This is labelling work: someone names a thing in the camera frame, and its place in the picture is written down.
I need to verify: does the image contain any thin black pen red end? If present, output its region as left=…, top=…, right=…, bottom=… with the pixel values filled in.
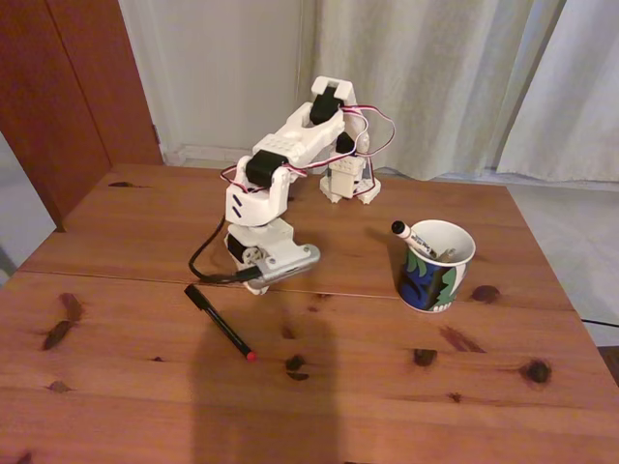
left=183, top=283, right=258, bottom=363

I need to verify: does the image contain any white marker black cap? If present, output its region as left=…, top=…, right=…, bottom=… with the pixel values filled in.
left=390, top=220, right=440, bottom=262

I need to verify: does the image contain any white mug blue green print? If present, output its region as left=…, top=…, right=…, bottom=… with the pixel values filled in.
left=397, top=219, right=478, bottom=314

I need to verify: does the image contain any white curtain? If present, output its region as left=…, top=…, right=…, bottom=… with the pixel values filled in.
left=294, top=0, right=567, bottom=181
left=497, top=0, right=619, bottom=184

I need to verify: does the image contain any brown wooden door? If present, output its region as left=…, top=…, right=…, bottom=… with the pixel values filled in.
left=0, top=0, right=164, bottom=233

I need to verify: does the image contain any silver oval camera box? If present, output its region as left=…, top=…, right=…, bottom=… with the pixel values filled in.
left=253, top=245, right=321, bottom=287

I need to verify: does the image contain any black camera cable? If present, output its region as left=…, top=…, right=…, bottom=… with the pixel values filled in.
left=188, top=215, right=260, bottom=285

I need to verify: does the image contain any red white servo wire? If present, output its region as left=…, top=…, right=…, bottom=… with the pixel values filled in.
left=340, top=103, right=398, bottom=159

